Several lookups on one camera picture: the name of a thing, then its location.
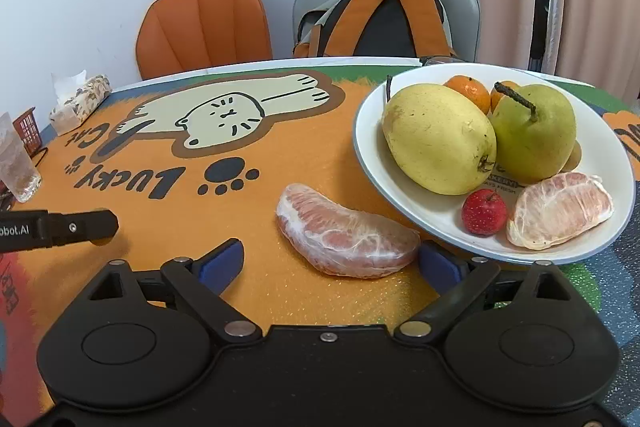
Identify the peeled pomelo segment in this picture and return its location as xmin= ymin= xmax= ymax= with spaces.
xmin=276 ymin=183 xmax=422 ymax=279
xmin=506 ymin=173 xmax=615 ymax=251

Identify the small red fruit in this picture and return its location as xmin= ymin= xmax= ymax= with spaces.
xmin=461 ymin=189 xmax=508 ymax=236

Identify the small red basket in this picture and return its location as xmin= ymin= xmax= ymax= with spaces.
xmin=11 ymin=108 xmax=42 ymax=156

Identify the patterned tissue box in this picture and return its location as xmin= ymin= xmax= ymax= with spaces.
xmin=48 ymin=71 xmax=112 ymax=135

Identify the yellow-green pear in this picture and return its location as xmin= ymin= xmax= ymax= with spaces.
xmin=489 ymin=82 xmax=577 ymax=184

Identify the orange cat print mat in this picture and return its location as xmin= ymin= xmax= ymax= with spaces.
xmin=0 ymin=59 xmax=640 ymax=413

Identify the small brown round fruit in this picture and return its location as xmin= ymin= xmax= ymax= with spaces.
xmin=560 ymin=139 xmax=583 ymax=172

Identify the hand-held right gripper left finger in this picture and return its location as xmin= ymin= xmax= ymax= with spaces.
xmin=80 ymin=238 xmax=263 ymax=342

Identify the orange and black backpack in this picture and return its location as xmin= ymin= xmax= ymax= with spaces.
xmin=294 ymin=0 xmax=458 ymax=58

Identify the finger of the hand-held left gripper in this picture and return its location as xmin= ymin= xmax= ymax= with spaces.
xmin=31 ymin=208 xmax=119 ymax=249

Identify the white plate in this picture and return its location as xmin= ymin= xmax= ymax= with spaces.
xmin=352 ymin=63 xmax=637 ymax=265

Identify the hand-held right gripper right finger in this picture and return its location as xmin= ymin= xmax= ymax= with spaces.
xmin=395 ymin=242 xmax=576 ymax=340

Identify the yellow speckled pear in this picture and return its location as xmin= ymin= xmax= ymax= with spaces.
xmin=381 ymin=76 xmax=497 ymax=196

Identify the mandarin orange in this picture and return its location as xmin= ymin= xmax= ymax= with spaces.
xmin=443 ymin=75 xmax=491 ymax=115
xmin=490 ymin=80 xmax=521 ymax=112

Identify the clear glass cup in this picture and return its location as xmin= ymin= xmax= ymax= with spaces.
xmin=0 ymin=112 xmax=42 ymax=202

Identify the orange chair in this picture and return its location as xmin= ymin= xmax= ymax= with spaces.
xmin=136 ymin=0 xmax=273 ymax=80

